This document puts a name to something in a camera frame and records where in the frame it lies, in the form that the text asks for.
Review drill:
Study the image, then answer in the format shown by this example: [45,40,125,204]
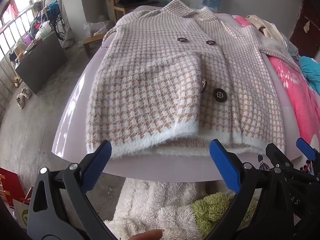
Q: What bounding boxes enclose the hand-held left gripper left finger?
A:
[27,140,118,240]

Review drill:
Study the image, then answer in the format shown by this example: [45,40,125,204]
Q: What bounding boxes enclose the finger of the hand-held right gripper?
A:
[296,138,320,161]
[265,144,294,173]

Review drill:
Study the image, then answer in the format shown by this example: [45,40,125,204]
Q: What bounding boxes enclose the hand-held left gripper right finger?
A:
[207,139,294,240]

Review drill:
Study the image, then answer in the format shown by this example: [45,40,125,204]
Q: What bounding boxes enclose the beige white houndstooth coat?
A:
[86,0,304,159]

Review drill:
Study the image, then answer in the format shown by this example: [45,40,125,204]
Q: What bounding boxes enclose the person's left hand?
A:
[131,229,163,240]

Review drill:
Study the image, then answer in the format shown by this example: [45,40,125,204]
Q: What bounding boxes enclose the green fluffy cloth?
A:
[191,192,258,234]

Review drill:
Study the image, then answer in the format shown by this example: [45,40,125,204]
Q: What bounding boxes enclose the pink floral blanket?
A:
[232,15,320,153]

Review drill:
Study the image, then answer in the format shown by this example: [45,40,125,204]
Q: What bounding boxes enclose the white fluffy blanket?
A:
[104,177,215,240]

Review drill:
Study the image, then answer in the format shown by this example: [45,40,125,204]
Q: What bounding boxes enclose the teal quilt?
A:
[299,56,320,98]

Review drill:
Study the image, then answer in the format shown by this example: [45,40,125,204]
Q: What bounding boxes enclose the white green paper bag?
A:
[12,199,31,228]

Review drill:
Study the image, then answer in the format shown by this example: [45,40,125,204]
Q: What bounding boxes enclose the red box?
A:
[0,167,27,205]

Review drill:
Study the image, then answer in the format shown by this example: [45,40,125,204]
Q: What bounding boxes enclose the dark red door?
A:
[291,0,320,64]

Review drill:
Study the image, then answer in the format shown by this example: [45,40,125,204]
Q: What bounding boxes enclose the dark grey cabinet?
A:
[15,31,68,94]

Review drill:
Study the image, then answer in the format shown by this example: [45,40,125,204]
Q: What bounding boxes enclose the beige garment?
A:
[245,14,288,43]

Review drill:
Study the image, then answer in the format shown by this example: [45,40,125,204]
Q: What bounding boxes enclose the small wooden stool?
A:
[83,32,108,59]

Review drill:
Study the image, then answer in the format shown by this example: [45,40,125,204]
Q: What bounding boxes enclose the white plastic bag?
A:
[83,21,115,37]

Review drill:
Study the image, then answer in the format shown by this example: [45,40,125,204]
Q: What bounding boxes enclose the wheelchair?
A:
[49,1,67,40]

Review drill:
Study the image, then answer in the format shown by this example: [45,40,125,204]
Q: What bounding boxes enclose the wooden chair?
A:
[109,0,165,22]

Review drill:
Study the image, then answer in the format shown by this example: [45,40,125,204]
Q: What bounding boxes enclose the metal window railing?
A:
[0,0,35,105]

